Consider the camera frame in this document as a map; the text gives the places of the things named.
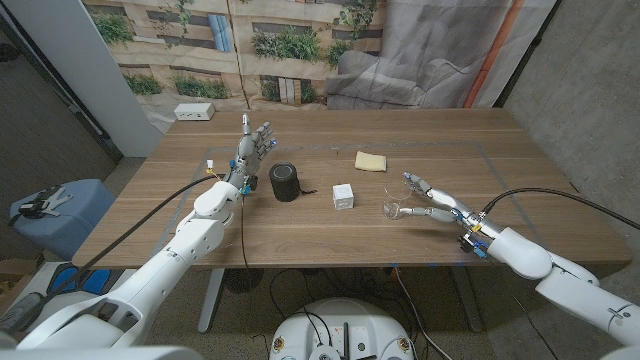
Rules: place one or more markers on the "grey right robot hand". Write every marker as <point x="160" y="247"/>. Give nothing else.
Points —
<point x="452" y="205"/>

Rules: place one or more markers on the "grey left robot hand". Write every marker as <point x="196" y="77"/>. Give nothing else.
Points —
<point x="247" y="155"/>

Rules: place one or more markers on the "clear glass beaker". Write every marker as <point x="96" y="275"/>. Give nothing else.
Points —
<point x="397" y="197"/>

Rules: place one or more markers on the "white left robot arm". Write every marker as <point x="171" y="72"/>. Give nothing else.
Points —
<point x="165" y="265"/>

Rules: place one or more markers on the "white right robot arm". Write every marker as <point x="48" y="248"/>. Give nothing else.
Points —
<point x="520" y="255"/>

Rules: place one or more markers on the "yellow sponge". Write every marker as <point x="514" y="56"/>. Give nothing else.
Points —
<point x="370" y="161"/>

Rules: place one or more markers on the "small white box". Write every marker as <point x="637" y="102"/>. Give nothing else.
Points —
<point x="343" y="196"/>

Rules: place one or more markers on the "black cylindrical speaker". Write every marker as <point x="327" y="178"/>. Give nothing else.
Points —
<point x="284" y="185"/>

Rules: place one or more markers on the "white power strip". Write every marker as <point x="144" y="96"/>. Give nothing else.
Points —
<point x="194" y="111"/>

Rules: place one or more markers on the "white table leg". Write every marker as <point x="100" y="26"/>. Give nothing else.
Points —
<point x="211" y="300"/>
<point x="467" y="300"/>

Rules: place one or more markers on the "black round mesh bin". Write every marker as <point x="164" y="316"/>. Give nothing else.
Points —
<point x="243" y="280"/>

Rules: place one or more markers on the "white robot torso base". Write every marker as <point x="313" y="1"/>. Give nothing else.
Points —
<point x="345" y="320"/>

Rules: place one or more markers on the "printed fabric backdrop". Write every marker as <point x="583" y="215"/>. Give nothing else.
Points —
<point x="400" y="50"/>

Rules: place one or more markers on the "blue padded stool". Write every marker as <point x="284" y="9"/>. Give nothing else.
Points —
<point x="75" y="215"/>

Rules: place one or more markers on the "white column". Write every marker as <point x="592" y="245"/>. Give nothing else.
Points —
<point x="75" y="60"/>

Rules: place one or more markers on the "blue black floor pad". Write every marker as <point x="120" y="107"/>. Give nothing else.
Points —
<point x="95" y="281"/>

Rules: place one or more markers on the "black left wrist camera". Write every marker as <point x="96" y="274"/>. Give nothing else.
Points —
<point x="252" y="182"/>

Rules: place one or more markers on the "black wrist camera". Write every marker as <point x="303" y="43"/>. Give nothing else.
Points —
<point x="472" y="246"/>
<point x="252" y="182"/>

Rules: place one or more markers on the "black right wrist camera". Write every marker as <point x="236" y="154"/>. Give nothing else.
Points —
<point x="472" y="246"/>

